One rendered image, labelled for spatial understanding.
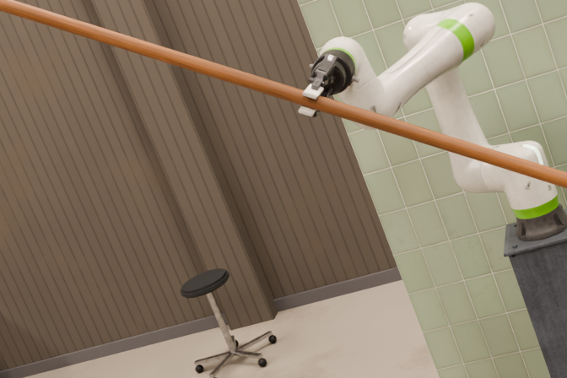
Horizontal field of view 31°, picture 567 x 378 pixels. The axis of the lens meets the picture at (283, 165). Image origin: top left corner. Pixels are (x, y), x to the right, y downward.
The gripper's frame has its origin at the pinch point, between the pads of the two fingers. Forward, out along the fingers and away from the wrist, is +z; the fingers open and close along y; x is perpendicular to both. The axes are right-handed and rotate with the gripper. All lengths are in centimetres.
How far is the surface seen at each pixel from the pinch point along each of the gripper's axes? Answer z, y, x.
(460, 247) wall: -121, 75, -45
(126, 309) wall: -361, 296, 131
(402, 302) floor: -328, 210, -35
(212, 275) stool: -304, 219, 71
